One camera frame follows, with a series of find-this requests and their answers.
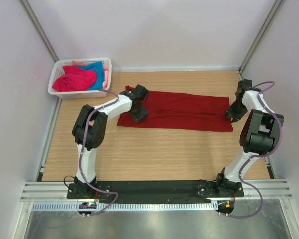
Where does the aluminium frame rail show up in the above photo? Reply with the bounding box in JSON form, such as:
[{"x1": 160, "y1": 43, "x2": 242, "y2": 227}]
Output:
[{"x1": 21, "y1": 179, "x2": 292, "y2": 201}]

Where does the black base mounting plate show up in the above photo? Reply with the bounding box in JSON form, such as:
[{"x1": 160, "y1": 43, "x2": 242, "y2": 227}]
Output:
[{"x1": 67, "y1": 179, "x2": 245, "y2": 204}]

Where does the dark red t-shirt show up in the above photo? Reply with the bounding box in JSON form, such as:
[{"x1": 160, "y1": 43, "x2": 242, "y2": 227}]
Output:
[{"x1": 117, "y1": 91, "x2": 233, "y2": 132}]

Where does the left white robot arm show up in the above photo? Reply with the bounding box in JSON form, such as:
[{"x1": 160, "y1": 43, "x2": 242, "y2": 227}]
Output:
[{"x1": 67, "y1": 84, "x2": 149, "y2": 199}]

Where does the crimson shirt in basket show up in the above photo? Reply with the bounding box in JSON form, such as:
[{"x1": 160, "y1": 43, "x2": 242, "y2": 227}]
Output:
[{"x1": 52, "y1": 66, "x2": 97, "y2": 92}]

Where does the white slotted cable duct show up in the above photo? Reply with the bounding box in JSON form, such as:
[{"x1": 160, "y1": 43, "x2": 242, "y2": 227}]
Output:
[{"x1": 32, "y1": 201, "x2": 218, "y2": 212}]

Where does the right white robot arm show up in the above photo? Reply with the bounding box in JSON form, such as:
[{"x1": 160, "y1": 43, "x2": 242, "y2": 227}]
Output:
[{"x1": 214, "y1": 79, "x2": 284, "y2": 197}]

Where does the blue shirt in basket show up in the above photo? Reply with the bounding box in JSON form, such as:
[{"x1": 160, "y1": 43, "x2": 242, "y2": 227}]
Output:
[{"x1": 79, "y1": 62, "x2": 106, "y2": 91}]

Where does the white plastic laundry basket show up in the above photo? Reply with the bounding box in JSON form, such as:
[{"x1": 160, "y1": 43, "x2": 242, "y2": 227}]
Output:
[{"x1": 48, "y1": 58, "x2": 112, "y2": 99}]

